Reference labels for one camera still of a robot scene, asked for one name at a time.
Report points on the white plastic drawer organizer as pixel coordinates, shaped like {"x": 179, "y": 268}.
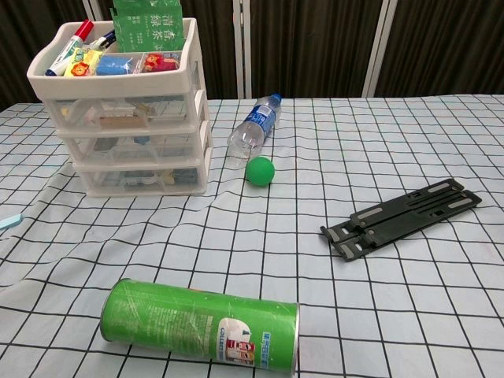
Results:
{"x": 118, "y": 84}

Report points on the green foam ball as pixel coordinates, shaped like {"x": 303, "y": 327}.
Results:
{"x": 260, "y": 171}

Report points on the white grid tablecloth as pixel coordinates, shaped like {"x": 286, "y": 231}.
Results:
{"x": 275, "y": 256}

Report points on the clear water bottle blue label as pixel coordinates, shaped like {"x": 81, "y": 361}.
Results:
{"x": 258, "y": 118}

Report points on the black folding laptop stand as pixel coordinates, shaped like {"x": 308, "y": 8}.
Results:
{"x": 393, "y": 224}

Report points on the brown cardboard piece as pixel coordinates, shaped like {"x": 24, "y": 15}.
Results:
{"x": 122, "y": 121}

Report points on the green chip can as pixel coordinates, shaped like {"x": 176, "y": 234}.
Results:
{"x": 177, "y": 319}

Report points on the red lion candy packet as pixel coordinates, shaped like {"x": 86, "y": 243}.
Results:
{"x": 159, "y": 63}

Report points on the dark folding screen partition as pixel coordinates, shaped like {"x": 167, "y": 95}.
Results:
{"x": 315, "y": 39}

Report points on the green tea packet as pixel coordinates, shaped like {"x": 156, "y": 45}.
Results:
{"x": 138, "y": 4}
{"x": 151, "y": 33}

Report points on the blue wrapped packet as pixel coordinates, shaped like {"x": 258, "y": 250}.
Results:
{"x": 114, "y": 65}

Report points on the yellow lion candy packet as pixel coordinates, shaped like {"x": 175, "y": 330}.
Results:
{"x": 80, "y": 71}

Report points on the blue cap whiteboard marker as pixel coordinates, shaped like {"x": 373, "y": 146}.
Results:
{"x": 103, "y": 39}

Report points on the red cap whiteboard marker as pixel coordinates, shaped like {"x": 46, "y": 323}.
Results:
{"x": 73, "y": 45}

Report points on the light blue stick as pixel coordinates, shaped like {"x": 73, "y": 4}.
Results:
{"x": 10, "y": 221}

